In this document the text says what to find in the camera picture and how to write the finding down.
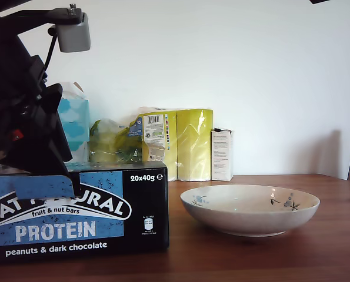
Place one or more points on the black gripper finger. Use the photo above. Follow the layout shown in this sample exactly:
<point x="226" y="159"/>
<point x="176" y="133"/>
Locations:
<point x="33" y="147"/>
<point x="55" y="100"/>

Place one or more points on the small white carton box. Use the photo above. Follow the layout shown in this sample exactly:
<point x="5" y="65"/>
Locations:
<point x="221" y="155"/>

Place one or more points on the grey camera box on bracket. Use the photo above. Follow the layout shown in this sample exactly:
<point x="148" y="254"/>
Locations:
<point x="74" y="35"/>

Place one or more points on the crumpled green plastic bag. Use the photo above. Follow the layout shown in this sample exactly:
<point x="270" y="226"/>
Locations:
<point x="110" y="141"/>

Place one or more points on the yellow napkin pack in wrap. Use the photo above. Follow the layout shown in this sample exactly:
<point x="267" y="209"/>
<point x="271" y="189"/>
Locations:
<point x="192" y="147"/>

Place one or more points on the white tissue paper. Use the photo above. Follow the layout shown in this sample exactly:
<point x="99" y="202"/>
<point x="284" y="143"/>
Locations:
<point x="71" y="91"/>

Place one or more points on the white floral ceramic bowl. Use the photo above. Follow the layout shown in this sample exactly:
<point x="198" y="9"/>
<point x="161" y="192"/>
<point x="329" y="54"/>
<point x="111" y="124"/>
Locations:
<point x="251" y="218"/>

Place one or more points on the blue cloud tissue box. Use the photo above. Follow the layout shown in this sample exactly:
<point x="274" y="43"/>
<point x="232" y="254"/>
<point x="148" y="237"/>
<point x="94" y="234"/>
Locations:
<point x="77" y="126"/>

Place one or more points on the black blue snack bar carton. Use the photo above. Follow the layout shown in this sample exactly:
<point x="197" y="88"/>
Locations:
<point x="145" y="211"/>

